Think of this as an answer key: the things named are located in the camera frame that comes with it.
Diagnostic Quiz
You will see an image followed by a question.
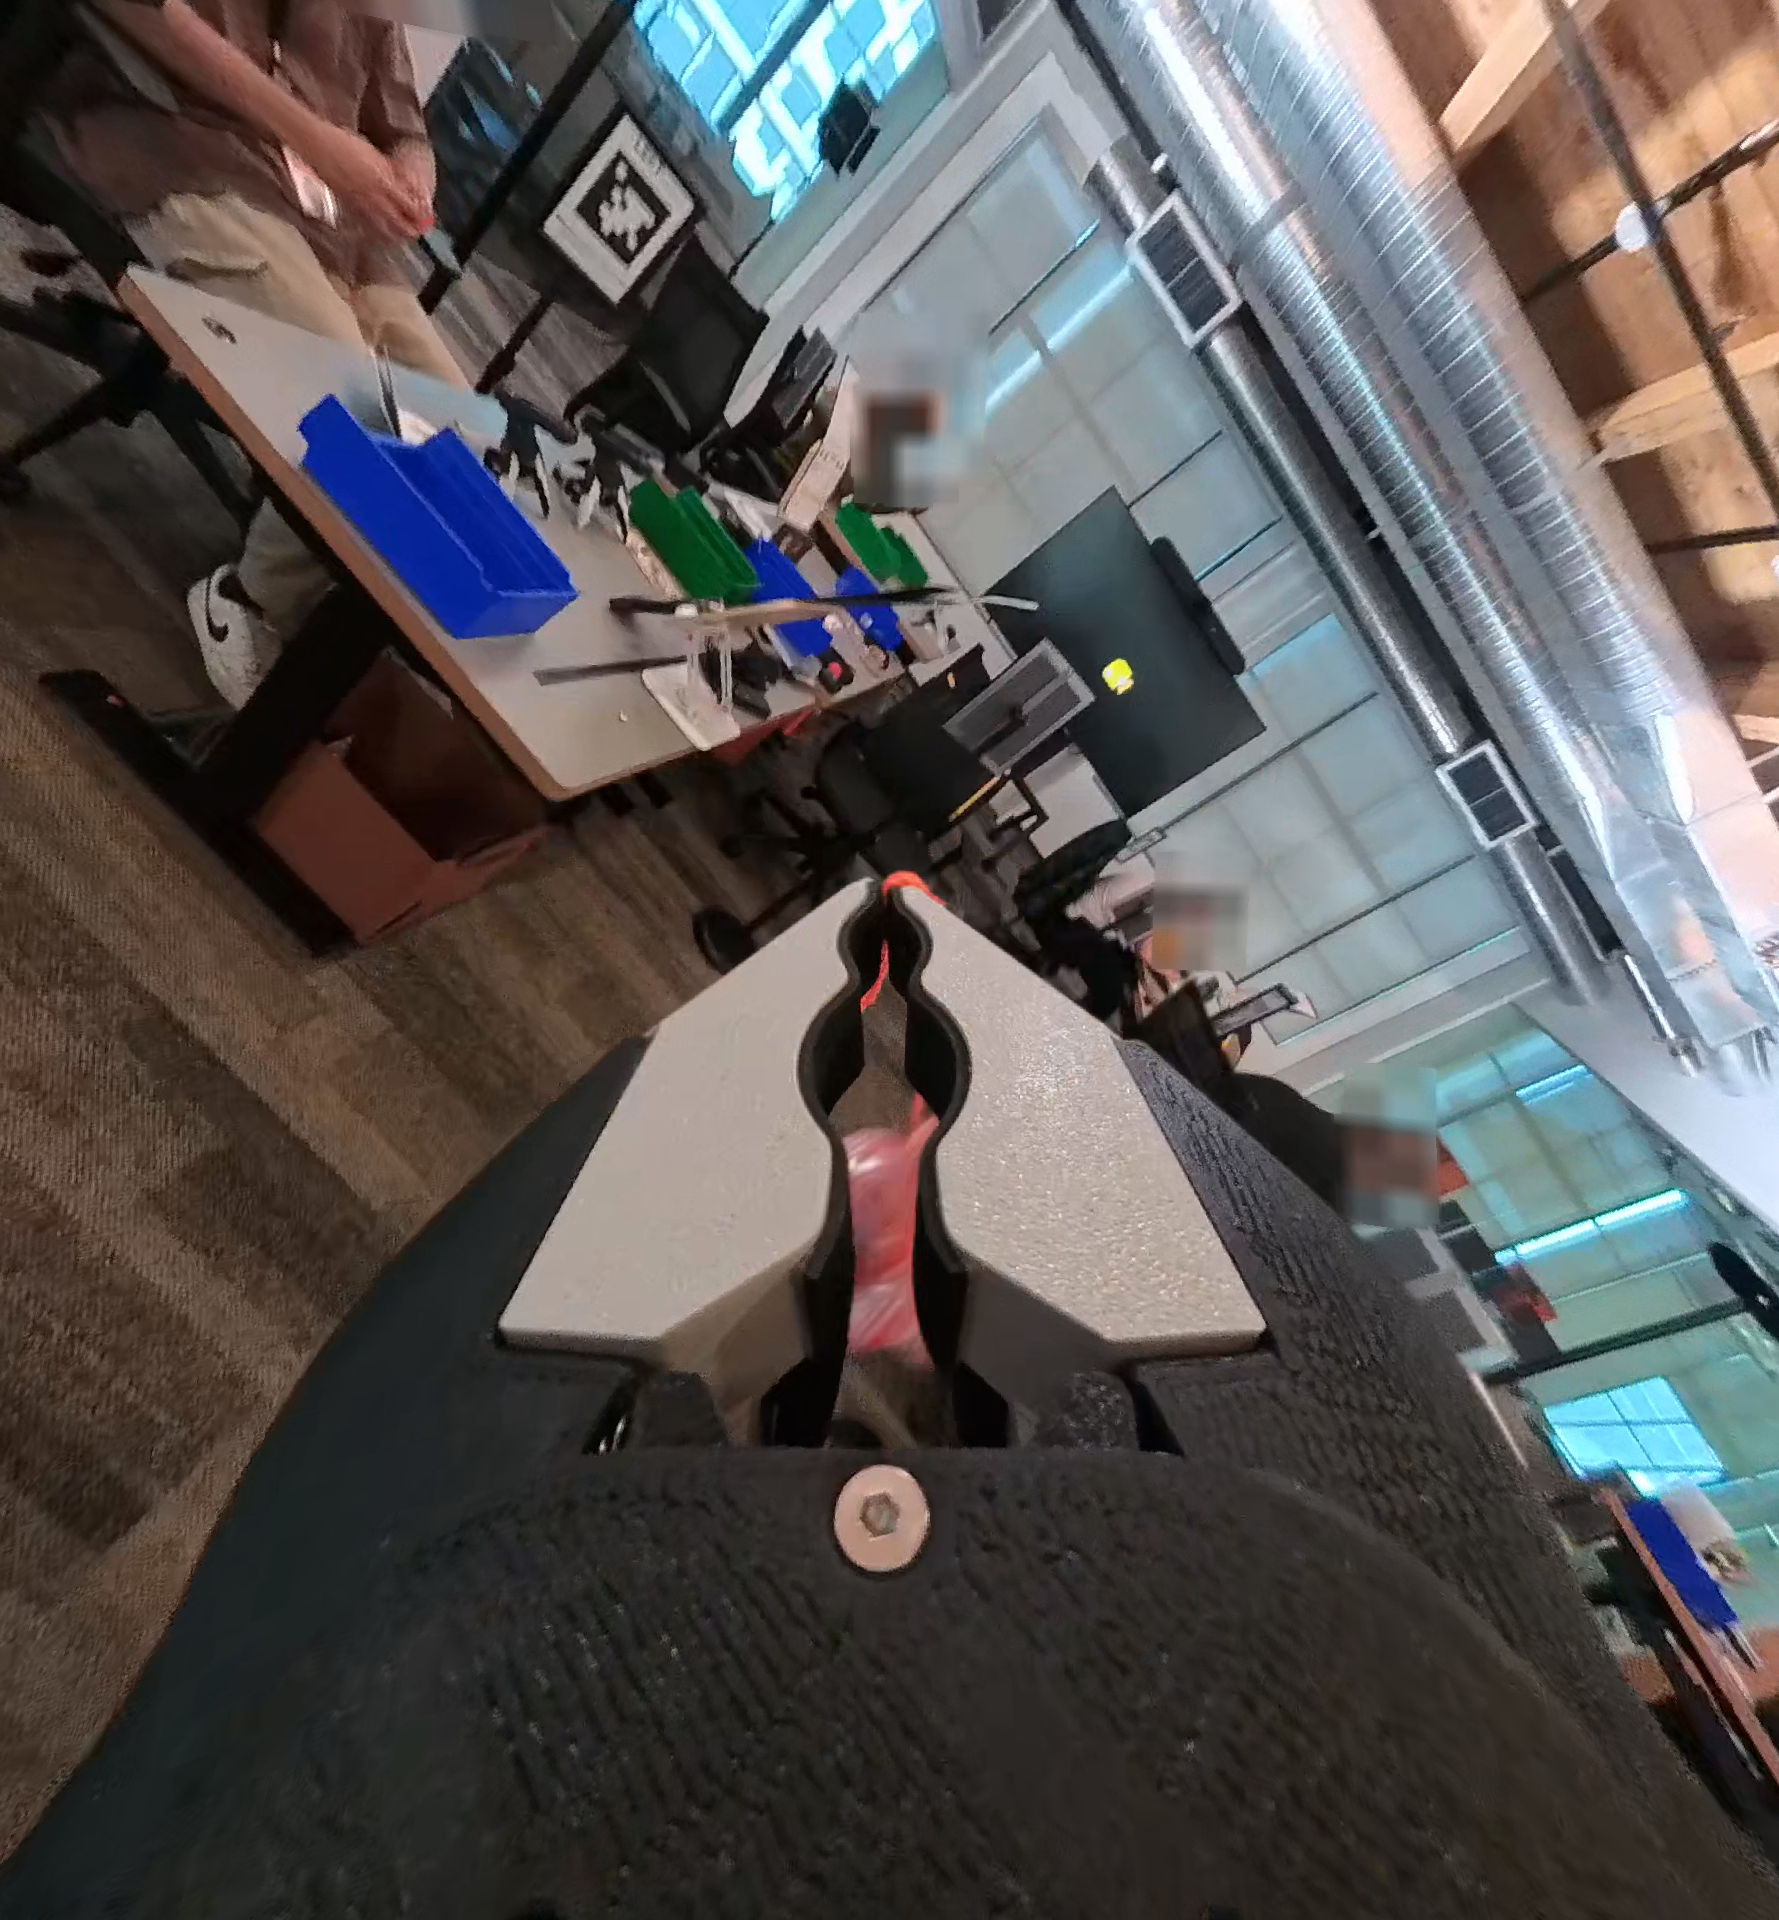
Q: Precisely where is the black white marker sign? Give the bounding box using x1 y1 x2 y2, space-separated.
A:
540 115 700 306

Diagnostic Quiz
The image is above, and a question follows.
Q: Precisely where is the grey desktop device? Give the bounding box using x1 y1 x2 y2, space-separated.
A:
944 637 1089 762

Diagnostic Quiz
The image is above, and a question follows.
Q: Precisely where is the grey work table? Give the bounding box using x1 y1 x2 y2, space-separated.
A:
126 264 988 813

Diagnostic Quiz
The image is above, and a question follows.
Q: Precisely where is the green parts bin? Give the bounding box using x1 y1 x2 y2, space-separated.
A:
632 481 768 608
836 503 940 596

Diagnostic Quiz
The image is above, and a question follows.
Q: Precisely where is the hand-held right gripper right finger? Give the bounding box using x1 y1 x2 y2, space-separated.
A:
894 880 1269 1399

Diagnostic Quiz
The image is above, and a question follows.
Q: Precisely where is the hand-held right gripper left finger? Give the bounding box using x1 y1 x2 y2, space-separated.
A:
500 880 894 1412

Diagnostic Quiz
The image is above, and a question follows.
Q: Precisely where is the red white yo-yo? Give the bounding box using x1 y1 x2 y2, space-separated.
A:
846 1097 952 1377

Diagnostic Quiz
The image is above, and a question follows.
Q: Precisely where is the large blue parts bin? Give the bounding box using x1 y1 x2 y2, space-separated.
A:
300 397 580 643

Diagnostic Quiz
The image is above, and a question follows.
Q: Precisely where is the black office chair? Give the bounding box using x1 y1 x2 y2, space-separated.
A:
690 676 1047 969

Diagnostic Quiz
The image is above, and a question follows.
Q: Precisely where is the black stool chair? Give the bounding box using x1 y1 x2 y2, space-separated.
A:
0 0 202 572

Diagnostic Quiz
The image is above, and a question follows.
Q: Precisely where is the silver spiral air duct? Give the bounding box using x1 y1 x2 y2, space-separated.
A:
1085 0 1779 1068

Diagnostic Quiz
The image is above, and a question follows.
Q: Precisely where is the orange yo-yo string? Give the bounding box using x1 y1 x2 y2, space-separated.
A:
854 870 928 1008

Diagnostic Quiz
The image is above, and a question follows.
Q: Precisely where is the cardboard box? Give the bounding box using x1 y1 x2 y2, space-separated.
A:
254 647 552 951

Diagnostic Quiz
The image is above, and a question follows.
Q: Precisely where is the black wall screen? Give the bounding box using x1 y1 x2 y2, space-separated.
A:
986 491 1269 813

